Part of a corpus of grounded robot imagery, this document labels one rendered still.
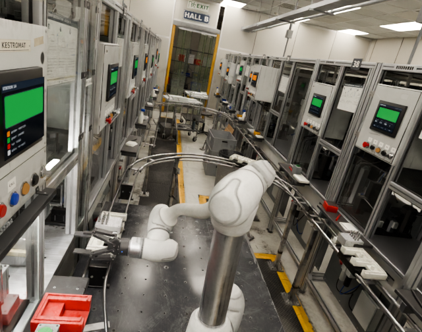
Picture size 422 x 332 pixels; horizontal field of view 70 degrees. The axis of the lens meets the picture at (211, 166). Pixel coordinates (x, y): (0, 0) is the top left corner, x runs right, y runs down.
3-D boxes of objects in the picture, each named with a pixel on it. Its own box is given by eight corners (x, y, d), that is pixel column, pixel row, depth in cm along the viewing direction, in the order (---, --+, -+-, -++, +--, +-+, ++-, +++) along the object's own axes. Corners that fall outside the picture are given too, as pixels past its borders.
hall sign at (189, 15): (208, 24, 855) (210, 15, 847) (182, 18, 843) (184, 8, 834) (208, 24, 859) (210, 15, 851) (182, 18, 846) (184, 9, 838)
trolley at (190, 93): (205, 132, 790) (212, 95, 757) (183, 130, 772) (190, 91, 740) (198, 124, 865) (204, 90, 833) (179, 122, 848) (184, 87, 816)
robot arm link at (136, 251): (144, 233, 136) (131, 232, 135) (142, 246, 127) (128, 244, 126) (142, 250, 139) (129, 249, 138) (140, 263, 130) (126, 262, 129)
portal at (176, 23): (204, 119, 953) (220, 29, 866) (161, 112, 930) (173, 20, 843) (204, 118, 962) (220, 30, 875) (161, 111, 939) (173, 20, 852)
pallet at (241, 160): (227, 164, 332) (229, 155, 328) (232, 161, 344) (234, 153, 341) (259, 174, 319) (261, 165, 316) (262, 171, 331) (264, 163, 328)
